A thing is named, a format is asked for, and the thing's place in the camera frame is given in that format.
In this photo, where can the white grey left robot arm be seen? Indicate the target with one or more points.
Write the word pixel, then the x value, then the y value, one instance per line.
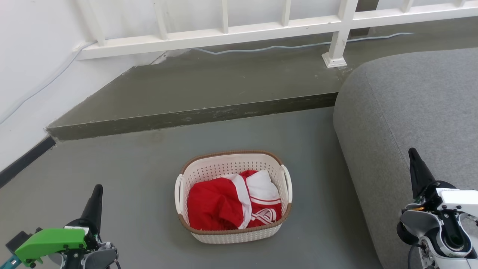
pixel 95 259

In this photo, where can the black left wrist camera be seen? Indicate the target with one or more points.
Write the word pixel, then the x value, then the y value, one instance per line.
pixel 16 241

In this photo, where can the black baseboard strip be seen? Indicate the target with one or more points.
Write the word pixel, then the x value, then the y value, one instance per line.
pixel 24 160

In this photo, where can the red and white garment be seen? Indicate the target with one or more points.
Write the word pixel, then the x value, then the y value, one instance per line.
pixel 214 203

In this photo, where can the white wooden railing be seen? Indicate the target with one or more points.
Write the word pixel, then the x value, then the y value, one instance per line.
pixel 257 31

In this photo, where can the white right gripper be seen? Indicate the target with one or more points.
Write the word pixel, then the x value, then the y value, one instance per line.
pixel 457 201

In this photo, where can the grey fabric sofa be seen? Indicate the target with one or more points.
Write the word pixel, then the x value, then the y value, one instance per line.
pixel 410 104

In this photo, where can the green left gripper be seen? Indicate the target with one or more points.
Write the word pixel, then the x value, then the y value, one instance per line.
pixel 52 241

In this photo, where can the white plastic laundry basket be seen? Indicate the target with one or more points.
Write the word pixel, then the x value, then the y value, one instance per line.
pixel 227 166

